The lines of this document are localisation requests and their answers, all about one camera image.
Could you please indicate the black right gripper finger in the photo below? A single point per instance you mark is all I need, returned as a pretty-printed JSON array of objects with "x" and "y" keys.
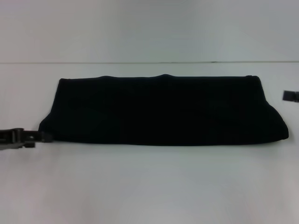
[{"x": 290, "y": 96}]

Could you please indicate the black shirt with pink print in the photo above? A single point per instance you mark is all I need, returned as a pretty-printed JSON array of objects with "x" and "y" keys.
[{"x": 163, "y": 112}]

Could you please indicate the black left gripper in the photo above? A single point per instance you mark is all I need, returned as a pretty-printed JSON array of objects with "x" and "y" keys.
[{"x": 10, "y": 137}]

